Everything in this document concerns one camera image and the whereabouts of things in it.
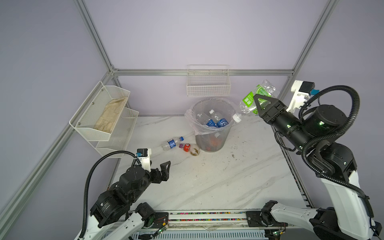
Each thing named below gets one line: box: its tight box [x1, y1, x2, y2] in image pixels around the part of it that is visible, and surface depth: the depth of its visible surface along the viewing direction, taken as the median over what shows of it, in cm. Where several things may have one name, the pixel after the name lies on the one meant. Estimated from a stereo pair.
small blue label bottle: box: [161, 136, 185, 151], surface depth 100 cm
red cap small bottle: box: [179, 143, 200, 156], surface depth 100 cm
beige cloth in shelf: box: [94, 97, 128, 134], surface depth 80 cm
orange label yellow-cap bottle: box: [209, 132, 222, 149], surface depth 92 cm
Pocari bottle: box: [209, 109, 229, 128], surface depth 92 cm
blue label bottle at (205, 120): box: [196, 112, 216, 127], surface depth 92 cm
